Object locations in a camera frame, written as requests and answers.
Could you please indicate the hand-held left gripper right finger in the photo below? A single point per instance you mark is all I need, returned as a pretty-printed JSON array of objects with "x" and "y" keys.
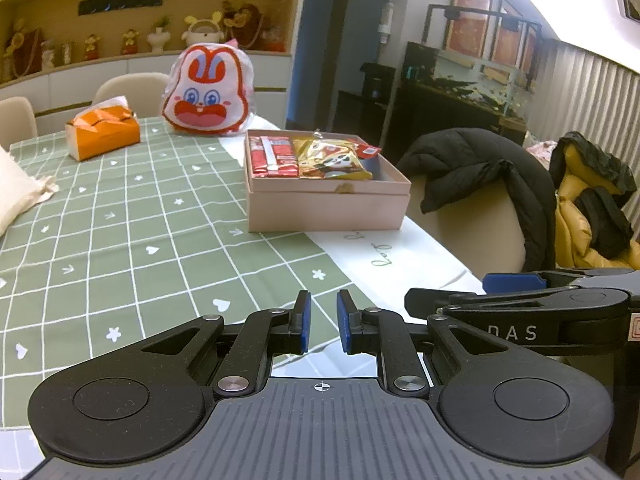
[{"x": 346, "y": 325}]

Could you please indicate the pink printed cloth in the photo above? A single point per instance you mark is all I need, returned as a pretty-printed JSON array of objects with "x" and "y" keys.
[{"x": 540, "y": 150}]

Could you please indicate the long red snack packet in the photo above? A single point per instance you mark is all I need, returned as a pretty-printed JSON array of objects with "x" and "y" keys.
[{"x": 260, "y": 157}]

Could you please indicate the small red gold figurine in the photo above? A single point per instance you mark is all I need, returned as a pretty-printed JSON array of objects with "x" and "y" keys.
[
  {"x": 131, "y": 44},
  {"x": 93, "y": 50}
]

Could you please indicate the yellow panda snack packet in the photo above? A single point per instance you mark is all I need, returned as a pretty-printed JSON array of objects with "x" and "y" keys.
[{"x": 335, "y": 165}]

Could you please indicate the small red packet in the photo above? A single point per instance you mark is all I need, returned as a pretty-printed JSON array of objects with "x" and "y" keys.
[{"x": 369, "y": 151}]

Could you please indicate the white wall intercom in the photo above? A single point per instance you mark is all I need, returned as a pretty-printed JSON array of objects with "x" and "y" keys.
[{"x": 386, "y": 22}]

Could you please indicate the grey curtain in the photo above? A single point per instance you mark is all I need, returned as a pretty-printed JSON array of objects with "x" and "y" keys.
[{"x": 600, "y": 95}]

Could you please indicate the orange tissue box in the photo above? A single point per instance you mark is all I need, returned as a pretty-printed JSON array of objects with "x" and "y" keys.
[{"x": 105, "y": 135}]

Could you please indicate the black tank lamp frame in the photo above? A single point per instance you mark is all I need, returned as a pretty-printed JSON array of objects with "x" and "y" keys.
[{"x": 452, "y": 11}]

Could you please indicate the black tank stand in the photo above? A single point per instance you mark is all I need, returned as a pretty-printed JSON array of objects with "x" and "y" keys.
[{"x": 425, "y": 120}]

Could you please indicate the white cartoon tote bag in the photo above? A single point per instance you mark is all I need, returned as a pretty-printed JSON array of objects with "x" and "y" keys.
[{"x": 17, "y": 185}]

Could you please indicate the black socket strip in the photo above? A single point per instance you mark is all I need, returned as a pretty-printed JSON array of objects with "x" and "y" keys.
[{"x": 120, "y": 4}]

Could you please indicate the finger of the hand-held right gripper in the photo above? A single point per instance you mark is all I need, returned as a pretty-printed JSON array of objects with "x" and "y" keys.
[
  {"x": 425, "y": 304},
  {"x": 515, "y": 281}
]

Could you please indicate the pink cardboard box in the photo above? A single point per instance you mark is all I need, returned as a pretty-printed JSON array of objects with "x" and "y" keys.
[{"x": 325, "y": 210}]

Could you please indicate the glass fish tank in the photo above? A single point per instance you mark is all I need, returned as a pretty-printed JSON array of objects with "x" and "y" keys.
[{"x": 465, "y": 80}]

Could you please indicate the red white rabbit bag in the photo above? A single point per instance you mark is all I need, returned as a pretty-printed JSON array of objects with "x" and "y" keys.
[{"x": 210, "y": 105}]

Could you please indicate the gold snack packet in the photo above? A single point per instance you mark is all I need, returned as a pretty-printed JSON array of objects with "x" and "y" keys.
[{"x": 310, "y": 144}]

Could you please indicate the gold figure red frame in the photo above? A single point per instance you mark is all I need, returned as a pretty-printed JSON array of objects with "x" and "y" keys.
[{"x": 25, "y": 52}]

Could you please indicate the red packet white label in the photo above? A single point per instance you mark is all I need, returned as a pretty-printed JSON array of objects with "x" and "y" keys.
[{"x": 287, "y": 157}]

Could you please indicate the red ornament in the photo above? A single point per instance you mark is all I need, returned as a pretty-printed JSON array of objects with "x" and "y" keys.
[{"x": 275, "y": 40}]

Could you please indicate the beige chair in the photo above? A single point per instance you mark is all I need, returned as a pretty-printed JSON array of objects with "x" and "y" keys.
[
  {"x": 470, "y": 230},
  {"x": 130, "y": 90},
  {"x": 17, "y": 120}
]

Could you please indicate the yellow black jacket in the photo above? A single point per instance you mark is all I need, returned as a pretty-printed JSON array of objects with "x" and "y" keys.
[{"x": 570, "y": 220}]

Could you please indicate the green checked tablecloth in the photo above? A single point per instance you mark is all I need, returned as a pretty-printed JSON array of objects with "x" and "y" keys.
[{"x": 150, "y": 210}]

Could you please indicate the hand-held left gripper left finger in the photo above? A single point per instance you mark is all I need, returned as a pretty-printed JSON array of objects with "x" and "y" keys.
[{"x": 302, "y": 325}]

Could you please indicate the white vase with plant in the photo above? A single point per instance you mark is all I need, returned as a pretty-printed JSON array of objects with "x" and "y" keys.
[{"x": 159, "y": 40}]

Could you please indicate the white plush yellow ears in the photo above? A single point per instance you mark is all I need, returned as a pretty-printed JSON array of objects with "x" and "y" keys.
[{"x": 200, "y": 34}]

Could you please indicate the metal cup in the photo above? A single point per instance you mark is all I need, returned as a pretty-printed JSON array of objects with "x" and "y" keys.
[{"x": 68, "y": 54}]

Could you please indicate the black floor appliance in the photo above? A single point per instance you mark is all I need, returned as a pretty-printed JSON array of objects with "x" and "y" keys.
[{"x": 365, "y": 105}]

